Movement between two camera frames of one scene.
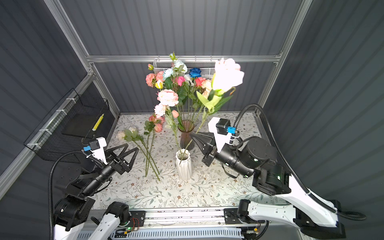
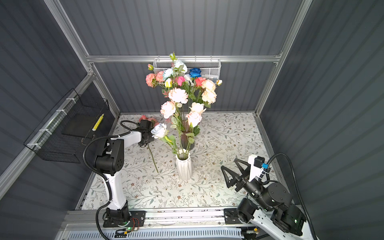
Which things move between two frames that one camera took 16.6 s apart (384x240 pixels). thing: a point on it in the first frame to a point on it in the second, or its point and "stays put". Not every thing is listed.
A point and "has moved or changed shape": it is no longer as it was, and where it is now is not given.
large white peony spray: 167,98 has moved or changed shape
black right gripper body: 212,152 to 254,188
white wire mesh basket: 207,66 stays put
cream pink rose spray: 206,87 to 207,84
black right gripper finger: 202,138 to 236,178
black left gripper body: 119,167 to 149,138
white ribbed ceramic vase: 184,164 stays put
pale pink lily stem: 226,76 to 194,118
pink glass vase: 186,127 stays put
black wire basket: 77,119 stays put
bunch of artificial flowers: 145,140 has moved or changed shape
